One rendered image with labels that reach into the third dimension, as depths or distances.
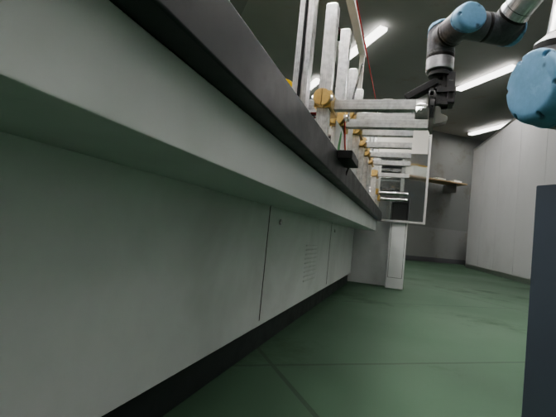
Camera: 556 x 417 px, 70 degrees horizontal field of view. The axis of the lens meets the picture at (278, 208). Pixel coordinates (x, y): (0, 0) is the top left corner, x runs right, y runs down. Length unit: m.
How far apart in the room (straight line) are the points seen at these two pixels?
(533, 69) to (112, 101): 0.82
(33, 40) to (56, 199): 0.32
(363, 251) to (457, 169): 8.07
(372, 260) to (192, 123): 3.65
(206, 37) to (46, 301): 0.41
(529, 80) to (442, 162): 10.60
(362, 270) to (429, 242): 7.22
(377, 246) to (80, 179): 3.60
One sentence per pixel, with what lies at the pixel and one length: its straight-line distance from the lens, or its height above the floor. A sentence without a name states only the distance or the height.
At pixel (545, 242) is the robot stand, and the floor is 0.47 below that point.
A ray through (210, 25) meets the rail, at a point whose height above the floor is 0.65.
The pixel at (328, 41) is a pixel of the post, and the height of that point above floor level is 1.00.
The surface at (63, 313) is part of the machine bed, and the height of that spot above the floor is 0.29.
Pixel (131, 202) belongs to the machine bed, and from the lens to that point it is 0.74.
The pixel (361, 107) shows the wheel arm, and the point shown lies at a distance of 1.23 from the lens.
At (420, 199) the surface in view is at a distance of 3.93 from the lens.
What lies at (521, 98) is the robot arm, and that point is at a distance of 1.01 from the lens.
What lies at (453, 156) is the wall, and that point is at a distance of 11.84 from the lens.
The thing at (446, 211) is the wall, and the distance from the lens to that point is 11.55.
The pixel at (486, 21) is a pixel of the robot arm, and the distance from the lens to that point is 1.48.
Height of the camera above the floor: 0.44
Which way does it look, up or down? 3 degrees up
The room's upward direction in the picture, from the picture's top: 6 degrees clockwise
